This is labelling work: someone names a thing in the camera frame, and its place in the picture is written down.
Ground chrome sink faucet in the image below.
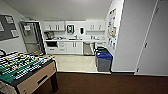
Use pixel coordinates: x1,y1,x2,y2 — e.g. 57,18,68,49
74,34,79,41

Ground white three-door wall cabinet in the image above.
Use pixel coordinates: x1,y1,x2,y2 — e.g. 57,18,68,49
43,20,66,33

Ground stainless steel refrigerator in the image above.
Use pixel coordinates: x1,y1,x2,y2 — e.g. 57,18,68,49
19,20,46,56

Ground black lid waste bin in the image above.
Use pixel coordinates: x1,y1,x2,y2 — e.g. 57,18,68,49
94,46,108,52

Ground white drawer unit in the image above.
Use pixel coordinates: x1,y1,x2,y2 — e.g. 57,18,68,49
57,41,67,55
94,41,106,50

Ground blue lid recycling bin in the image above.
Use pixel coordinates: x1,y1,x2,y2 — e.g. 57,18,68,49
95,52,114,73

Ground black coffee machine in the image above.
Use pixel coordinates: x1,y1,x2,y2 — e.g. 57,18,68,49
44,31,55,41

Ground white door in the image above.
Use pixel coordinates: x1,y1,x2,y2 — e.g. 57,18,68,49
135,0,168,77

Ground stainless steel dishwasher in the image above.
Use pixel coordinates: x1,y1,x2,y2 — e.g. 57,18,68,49
83,42,96,56

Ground white paper notice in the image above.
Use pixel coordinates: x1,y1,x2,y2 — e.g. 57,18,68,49
23,24,32,32

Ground white wall cabinet black handles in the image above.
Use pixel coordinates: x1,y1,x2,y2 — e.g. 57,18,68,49
85,20,106,33

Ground green foosball table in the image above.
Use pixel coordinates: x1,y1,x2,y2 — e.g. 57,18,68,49
0,51,60,94

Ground white two-door base cabinet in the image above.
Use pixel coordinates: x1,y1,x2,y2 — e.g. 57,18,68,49
65,41,84,55

